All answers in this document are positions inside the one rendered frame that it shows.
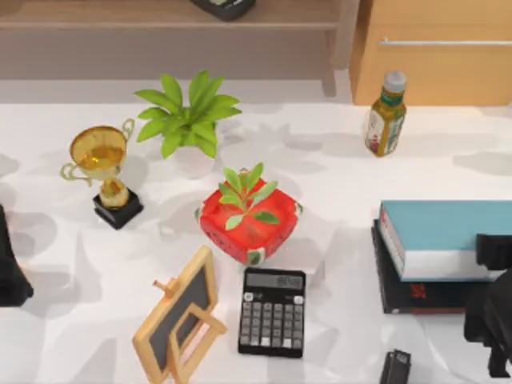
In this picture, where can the gold trophy with black base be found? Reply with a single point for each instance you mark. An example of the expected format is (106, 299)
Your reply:
(98, 152)

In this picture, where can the yellow green bottle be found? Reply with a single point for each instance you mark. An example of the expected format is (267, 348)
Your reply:
(385, 126)

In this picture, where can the black box on shelf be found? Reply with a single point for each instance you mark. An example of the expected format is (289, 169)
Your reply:
(226, 10)

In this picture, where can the wooden framed blackboard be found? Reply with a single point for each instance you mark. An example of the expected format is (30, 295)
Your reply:
(176, 308)

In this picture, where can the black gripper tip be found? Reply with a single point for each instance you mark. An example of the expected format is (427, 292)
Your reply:
(10, 272)

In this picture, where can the wooden cupboard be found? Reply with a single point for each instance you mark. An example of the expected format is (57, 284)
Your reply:
(440, 76)

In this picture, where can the green plant in white pot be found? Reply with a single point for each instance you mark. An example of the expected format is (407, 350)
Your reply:
(188, 116)

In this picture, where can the red watermelon plant pot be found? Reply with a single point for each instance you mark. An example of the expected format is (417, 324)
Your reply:
(244, 232)

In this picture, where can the black stapler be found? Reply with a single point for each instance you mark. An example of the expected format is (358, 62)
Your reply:
(394, 368)

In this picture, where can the black book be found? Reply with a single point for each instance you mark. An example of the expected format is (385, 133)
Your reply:
(420, 296)

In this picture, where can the wooden open shelf unit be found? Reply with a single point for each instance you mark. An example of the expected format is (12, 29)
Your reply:
(160, 52)

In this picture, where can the light blue book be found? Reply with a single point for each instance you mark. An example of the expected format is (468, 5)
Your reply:
(432, 228)

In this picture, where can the black calculator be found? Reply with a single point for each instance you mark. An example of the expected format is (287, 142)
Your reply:
(272, 316)

